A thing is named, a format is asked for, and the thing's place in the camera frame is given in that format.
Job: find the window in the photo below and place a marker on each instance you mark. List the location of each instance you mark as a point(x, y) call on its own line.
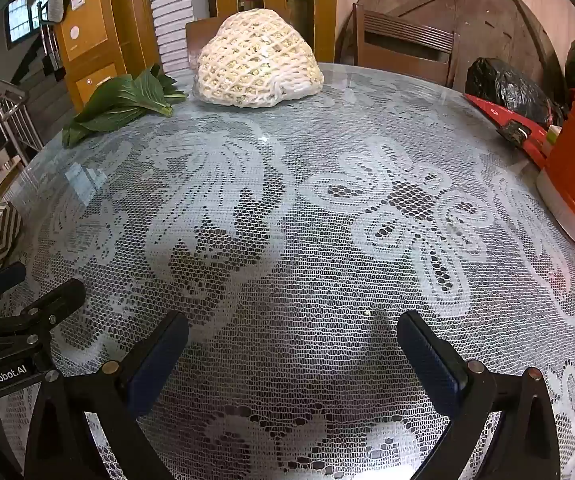
point(24, 15)

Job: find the black plastic bag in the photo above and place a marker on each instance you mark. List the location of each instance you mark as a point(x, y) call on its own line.
point(510, 90)

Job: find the white ribbed stack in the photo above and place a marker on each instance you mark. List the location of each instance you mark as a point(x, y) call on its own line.
point(172, 10)

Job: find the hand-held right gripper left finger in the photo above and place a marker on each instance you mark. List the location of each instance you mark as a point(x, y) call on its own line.
point(160, 365)

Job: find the green leafy vegetable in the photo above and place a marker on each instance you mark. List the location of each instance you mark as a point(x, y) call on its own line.
point(117, 102)

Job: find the red flat box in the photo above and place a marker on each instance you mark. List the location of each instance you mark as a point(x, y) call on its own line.
point(497, 120)

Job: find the white lace tablecloth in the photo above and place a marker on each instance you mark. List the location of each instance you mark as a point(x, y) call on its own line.
point(287, 240)

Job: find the yellow wooden cabinet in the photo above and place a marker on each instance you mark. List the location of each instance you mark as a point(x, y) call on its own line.
point(92, 35)

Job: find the metal stair railing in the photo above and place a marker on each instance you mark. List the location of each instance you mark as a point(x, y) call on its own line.
point(2, 105)

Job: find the fruit in white foam net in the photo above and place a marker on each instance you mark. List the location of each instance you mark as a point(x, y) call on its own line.
point(257, 60)

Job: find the brown leather chair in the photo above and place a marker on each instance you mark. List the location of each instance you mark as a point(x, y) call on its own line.
point(202, 40)

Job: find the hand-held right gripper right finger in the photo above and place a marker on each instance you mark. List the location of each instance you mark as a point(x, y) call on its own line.
point(427, 365)

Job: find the dark wooden slatted chair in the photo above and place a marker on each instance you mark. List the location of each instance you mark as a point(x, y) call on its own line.
point(407, 35)

